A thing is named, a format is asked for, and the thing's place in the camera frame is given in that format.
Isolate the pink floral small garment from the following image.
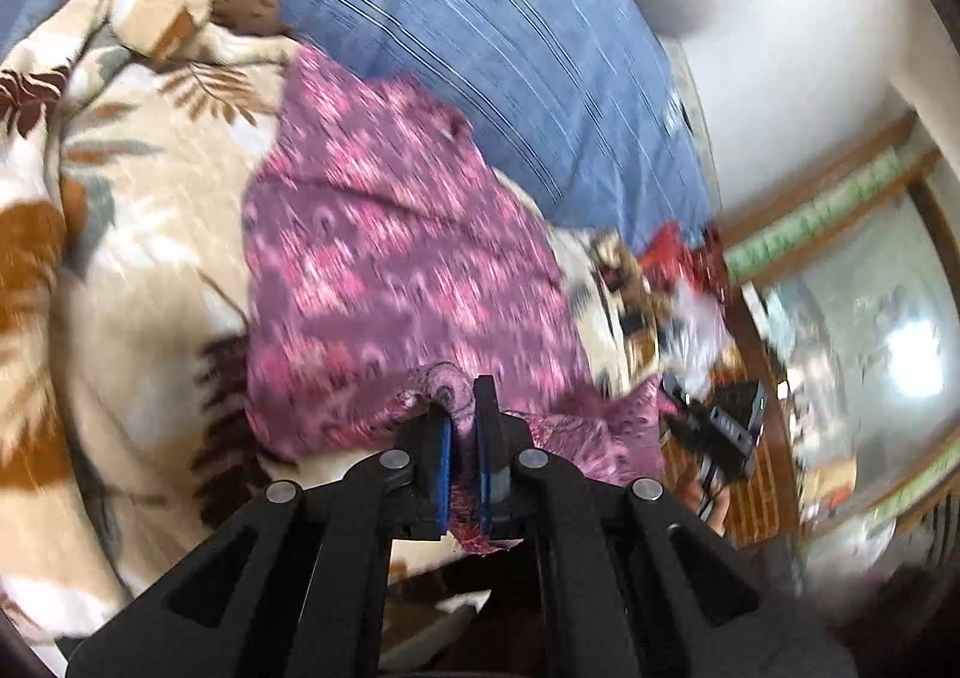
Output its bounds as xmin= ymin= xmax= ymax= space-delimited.
xmin=242 ymin=46 xmax=664 ymax=553

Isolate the person's right hand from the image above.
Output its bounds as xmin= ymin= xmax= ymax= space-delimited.
xmin=675 ymin=476 xmax=731 ymax=536

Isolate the red patterned cloth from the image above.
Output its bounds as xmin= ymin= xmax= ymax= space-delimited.
xmin=638 ymin=221 xmax=731 ymax=306

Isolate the blue plaid pillow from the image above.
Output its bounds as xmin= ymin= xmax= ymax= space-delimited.
xmin=2 ymin=0 xmax=711 ymax=247

